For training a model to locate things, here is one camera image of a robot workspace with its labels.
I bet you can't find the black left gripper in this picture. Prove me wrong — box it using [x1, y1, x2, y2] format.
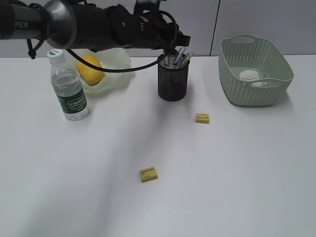
[133, 0, 191, 53]

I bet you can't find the blue and white pen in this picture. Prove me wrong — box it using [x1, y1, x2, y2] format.
[173, 47, 186, 66]

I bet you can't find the beige grip pen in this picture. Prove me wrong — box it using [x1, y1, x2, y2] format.
[179, 51, 194, 68]

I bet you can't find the yellow mango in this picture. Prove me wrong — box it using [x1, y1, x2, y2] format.
[76, 54, 105, 85]

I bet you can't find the yellow eraser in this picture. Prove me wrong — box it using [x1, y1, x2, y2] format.
[195, 113, 210, 124]

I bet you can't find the white waste paper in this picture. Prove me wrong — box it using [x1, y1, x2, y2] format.
[239, 70, 268, 87]

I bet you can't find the clear water bottle green label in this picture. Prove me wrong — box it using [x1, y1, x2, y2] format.
[47, 49, 90, 121]

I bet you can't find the grey and white pen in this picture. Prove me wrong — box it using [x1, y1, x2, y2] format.
[164, 54, 174, 68]

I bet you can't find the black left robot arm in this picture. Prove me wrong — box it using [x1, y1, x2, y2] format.
[0, 0, 191, 52]

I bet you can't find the pale green wavy plate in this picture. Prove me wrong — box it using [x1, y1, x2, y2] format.
[74, 48, 135, 96]

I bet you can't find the black mesh pen holder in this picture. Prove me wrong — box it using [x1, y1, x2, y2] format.
[158, 60, 190, 102]

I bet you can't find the green woven plastic basket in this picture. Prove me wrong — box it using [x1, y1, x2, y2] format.
[218, 35, 294, 107]

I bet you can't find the yellow eraser front label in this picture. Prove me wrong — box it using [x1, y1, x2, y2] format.
[139, 166, 158, 183]

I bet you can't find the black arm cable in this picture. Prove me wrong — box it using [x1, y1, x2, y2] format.
[27, 9, 180, 73]

